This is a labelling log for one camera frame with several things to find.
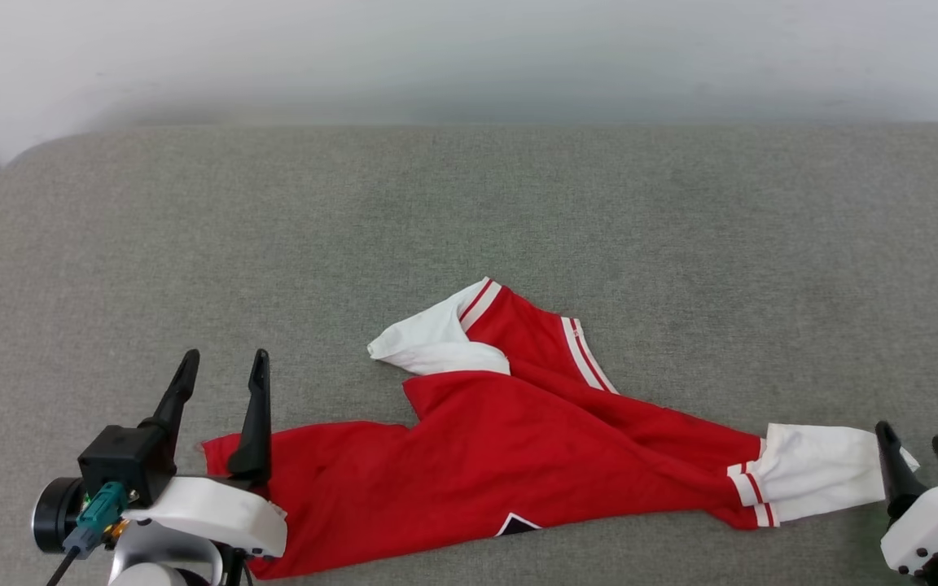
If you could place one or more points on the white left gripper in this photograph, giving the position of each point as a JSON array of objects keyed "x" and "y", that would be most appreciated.
[{"x": 216, "y": 513}]

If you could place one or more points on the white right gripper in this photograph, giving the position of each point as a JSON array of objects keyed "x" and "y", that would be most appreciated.
[{"x": 937, "y": 517}]

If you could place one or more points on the grey fabric sofa cushion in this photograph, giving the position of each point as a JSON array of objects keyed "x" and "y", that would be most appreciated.
[{"x": 469, "y": 212}]

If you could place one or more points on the red and white basketball jersey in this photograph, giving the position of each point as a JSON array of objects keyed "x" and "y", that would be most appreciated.
[{"x": 501, "y": 456}]

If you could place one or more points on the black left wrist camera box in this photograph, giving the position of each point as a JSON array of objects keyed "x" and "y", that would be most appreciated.
[{"x": 123, "y": 460}]

